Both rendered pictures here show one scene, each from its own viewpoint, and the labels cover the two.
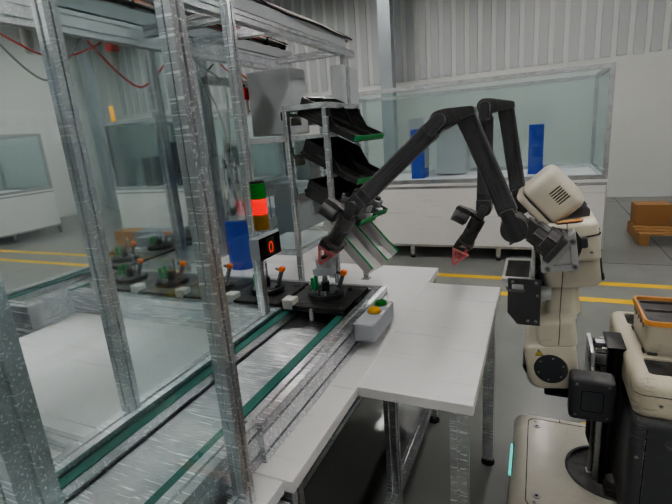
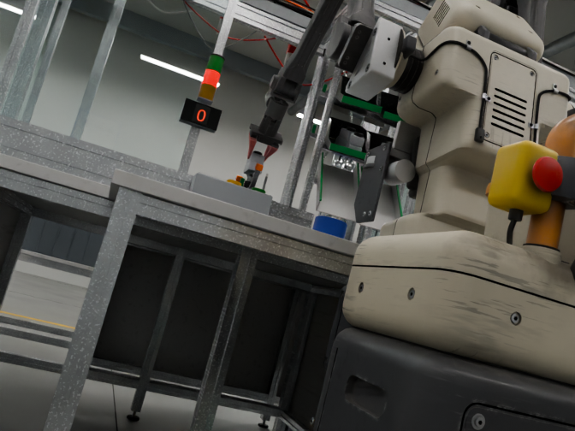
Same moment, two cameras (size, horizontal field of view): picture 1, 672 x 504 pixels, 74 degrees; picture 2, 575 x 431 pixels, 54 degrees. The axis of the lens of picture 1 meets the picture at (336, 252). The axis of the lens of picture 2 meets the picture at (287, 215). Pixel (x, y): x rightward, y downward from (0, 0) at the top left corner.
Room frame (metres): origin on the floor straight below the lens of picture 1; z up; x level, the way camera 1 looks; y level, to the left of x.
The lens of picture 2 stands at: (0.54, -1.33, 0.69)
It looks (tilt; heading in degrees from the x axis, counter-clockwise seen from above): 9 degrees up; 49
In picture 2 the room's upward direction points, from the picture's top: 15 degrees clockwise
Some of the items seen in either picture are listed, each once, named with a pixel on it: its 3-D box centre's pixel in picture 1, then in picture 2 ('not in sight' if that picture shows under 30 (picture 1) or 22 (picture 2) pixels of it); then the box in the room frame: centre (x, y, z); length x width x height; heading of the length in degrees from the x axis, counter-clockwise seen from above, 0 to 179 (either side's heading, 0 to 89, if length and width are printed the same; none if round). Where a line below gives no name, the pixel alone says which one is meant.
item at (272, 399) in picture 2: not in sight; (290, 356); (2.80, 0.92, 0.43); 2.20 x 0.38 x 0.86; 155
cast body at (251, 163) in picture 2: (322, 265); (254, 163); (1.56, 0.05, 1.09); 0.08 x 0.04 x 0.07; 65
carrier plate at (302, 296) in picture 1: (326, 297); not in sight; (1.56, 0.05, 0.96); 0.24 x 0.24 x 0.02; 65
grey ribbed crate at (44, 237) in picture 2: not in sight; (59, 238); (1.86, 2.17, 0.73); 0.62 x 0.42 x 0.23; 155
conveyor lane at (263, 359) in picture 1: (281, 345); not in sight; (1.30, 0.20, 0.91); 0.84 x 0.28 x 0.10; 155
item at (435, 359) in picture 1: (391, 324); (277, 244); (1.54, -0.18, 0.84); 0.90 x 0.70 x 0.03; 155
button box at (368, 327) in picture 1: (374, 319); (230, 196); (1.39, -0.11, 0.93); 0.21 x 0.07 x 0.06; 155
